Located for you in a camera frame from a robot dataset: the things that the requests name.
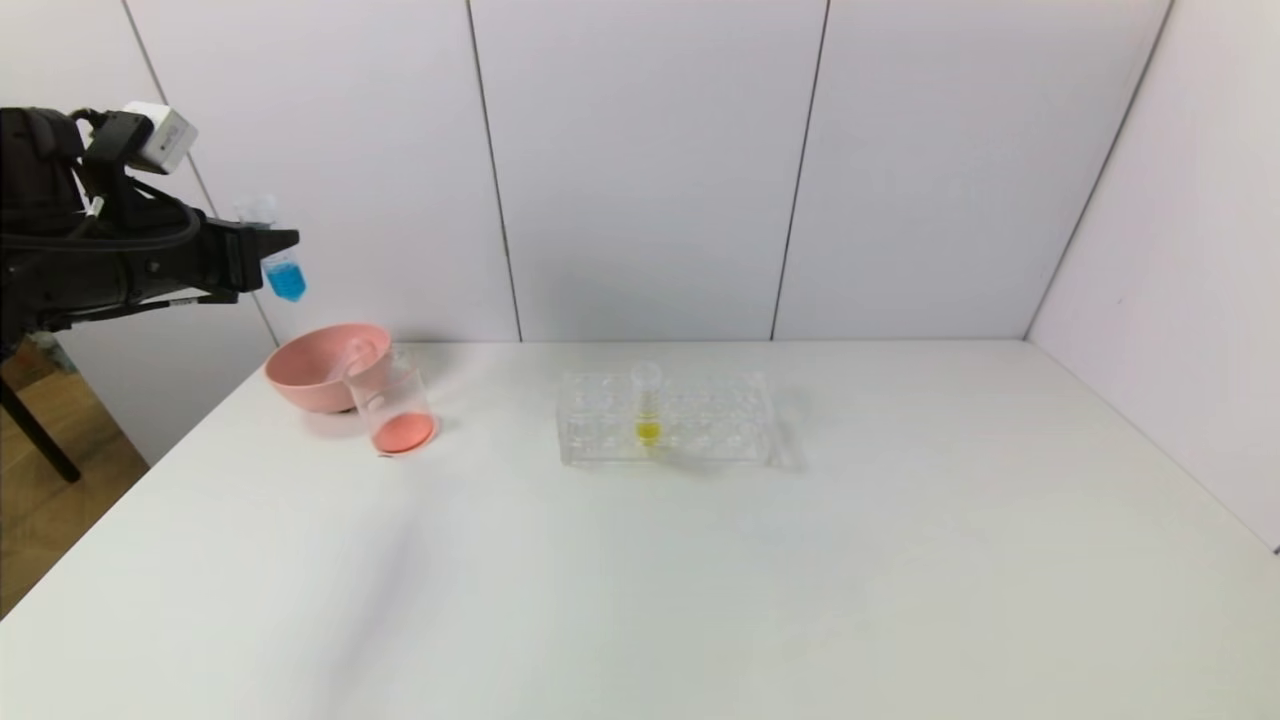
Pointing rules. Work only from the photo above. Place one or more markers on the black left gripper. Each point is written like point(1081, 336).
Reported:
point(243, 260)

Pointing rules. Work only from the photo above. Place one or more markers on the test tube with blue pigment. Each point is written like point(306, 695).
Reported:
point(285, 280)

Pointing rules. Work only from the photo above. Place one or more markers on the test tube with red pigment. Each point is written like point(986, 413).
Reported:
point(358, 352)

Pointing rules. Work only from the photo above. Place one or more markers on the orange and black left arm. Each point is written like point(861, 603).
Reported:
point(50, 240)

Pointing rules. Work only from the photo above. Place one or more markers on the test tube with yellow pigment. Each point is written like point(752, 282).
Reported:
point(648, 428)

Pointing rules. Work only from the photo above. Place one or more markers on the clear plastic test tube rack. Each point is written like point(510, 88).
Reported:
point(700, 430)

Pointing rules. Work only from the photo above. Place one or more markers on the pink bowl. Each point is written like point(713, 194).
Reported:
point(315, 375)

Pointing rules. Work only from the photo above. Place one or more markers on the clear glass beaker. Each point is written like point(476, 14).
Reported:
point(405, 430)

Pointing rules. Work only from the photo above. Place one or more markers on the black stand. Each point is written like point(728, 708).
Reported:
point(35, 430)

